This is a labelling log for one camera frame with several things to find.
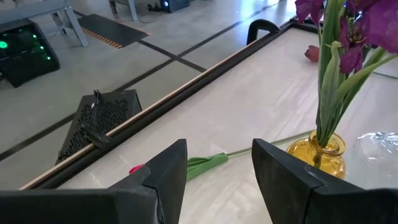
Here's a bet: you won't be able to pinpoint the dark red artificial tulip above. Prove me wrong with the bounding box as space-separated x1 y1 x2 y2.
303 45 321 63

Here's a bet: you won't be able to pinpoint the black mat with orange stripes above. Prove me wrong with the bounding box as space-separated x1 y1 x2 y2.
76 14 150 50

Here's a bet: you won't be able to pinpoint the black arched bracket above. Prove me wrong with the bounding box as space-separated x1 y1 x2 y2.
246 18 281 46

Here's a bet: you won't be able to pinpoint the black computer with green lights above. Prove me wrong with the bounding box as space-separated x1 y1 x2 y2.
0 18 61 88

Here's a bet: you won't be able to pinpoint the amber glass vase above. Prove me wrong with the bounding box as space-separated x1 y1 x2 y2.
285 129 347 180

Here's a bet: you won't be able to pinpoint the gray metal table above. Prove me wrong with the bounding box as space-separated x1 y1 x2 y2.
0 0 90 47

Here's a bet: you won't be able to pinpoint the purple artificial flower bunch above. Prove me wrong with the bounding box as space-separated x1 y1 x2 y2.
294 0 398 149

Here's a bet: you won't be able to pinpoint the black computer tower blue lights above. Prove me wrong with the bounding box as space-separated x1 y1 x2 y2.
159 0 191 14

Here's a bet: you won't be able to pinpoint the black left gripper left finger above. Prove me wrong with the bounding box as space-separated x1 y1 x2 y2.
0 138 188 224

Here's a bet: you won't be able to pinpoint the gray table leg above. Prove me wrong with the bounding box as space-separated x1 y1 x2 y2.
108 0 139 22

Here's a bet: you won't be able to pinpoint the black mesh computer case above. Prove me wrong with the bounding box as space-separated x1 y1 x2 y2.
55 89 143 166

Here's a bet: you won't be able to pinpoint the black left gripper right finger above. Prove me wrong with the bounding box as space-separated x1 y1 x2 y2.
251 138 398 224

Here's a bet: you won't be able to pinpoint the clear glass vase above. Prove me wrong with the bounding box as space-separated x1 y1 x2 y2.
354 131 398 190

